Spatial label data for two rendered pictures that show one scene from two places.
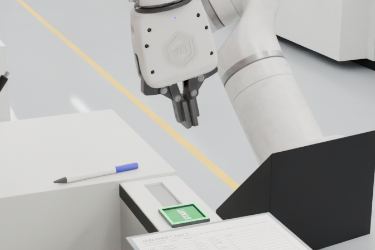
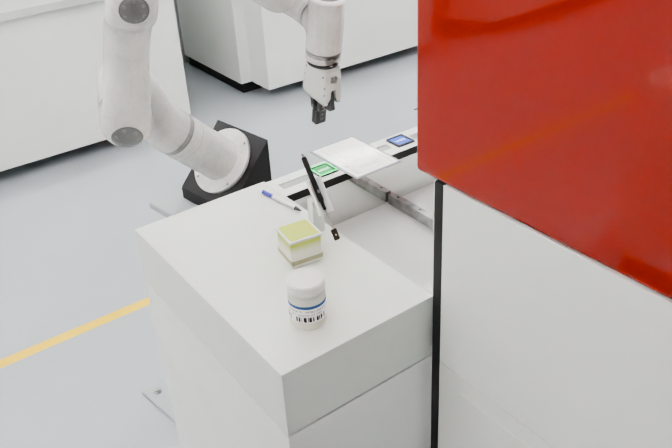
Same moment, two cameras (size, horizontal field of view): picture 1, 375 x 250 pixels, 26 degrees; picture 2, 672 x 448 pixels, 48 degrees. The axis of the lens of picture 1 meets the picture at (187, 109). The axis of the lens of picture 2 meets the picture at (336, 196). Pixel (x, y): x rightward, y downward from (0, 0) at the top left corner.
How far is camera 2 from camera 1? 2.24 m
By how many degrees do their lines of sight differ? 92
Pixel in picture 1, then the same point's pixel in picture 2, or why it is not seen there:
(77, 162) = (259, 214)
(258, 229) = (331, 151)
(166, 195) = (294, 182)
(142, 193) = (297, 187)
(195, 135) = not seen: outside the picture
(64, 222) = not seen: hidden behind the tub
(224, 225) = (330, 158)
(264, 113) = (217, 139)
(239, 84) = (199, 135)
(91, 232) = not seen: hidden behind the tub
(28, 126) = (187, 253)
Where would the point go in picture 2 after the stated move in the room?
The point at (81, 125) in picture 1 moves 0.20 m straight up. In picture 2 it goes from (179, 231) to (165, 152)
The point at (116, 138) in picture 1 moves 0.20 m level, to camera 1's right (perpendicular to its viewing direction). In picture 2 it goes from (207, 211) to (199, 174)
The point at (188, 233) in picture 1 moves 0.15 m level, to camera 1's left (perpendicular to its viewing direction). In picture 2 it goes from (344, 165) to (360, 191)
